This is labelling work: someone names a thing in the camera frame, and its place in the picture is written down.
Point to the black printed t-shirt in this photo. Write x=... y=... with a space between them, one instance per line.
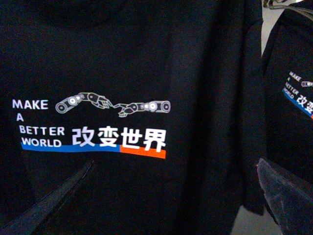
x=286 y=173
x=129 y=117

